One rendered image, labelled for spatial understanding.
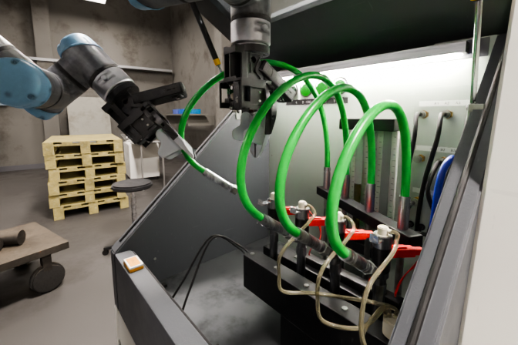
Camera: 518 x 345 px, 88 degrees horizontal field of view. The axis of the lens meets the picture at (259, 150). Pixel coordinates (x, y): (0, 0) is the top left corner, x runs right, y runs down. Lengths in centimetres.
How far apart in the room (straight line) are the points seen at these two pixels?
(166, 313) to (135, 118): 38
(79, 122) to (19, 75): 739
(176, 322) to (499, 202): 50
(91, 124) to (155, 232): 718
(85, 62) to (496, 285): 76
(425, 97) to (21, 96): 76
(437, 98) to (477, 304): 42
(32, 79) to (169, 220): 48
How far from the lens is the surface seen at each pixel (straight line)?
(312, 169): 88
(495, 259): 44
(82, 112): 800
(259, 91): 51
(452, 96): 70
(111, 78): 65
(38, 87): 55
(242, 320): 73
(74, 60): 69
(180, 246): 88
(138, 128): 61
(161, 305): 60
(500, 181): 43
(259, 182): 99
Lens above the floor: 130
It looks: 8 degrees down
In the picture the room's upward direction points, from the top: straight up
